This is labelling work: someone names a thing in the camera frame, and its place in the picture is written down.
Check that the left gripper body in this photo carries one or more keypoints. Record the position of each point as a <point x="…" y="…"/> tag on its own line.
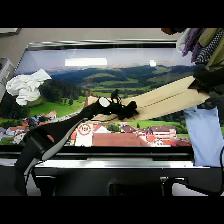
<point x="125" y="110"/>

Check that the cream garment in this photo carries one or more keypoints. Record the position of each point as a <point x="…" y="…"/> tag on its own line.
<point x="166" y="98"/>

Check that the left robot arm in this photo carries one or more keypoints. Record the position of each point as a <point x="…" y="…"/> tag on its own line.
<point x="50" y="140"/>

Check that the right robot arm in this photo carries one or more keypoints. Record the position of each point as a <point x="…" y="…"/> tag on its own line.
<point x="210" y="80"/>

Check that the light blue garment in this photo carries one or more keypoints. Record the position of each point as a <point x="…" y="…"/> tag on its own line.
<point x="203" y="136"/>

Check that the white garment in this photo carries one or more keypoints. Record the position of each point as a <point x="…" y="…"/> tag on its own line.
<point x="183" y="40"/>
<point x="28" y="85"/>

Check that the purple garment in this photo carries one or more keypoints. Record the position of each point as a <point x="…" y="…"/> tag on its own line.
<point x="193" y="41"/>

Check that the dark dotted garment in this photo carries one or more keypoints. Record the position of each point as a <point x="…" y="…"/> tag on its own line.
<point x="210" y="50"/>

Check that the yellow-green garment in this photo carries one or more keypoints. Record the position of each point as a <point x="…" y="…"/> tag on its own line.
<point x="218" y="56"/>

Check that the olive garment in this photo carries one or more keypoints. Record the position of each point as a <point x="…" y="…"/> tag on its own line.
<point x="208" y="36"/>

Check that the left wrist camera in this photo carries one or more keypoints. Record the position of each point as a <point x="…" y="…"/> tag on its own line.
<point x="116" y="96"/>

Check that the silver frame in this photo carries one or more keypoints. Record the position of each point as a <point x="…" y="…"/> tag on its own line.
<point x="110" y="163"/>

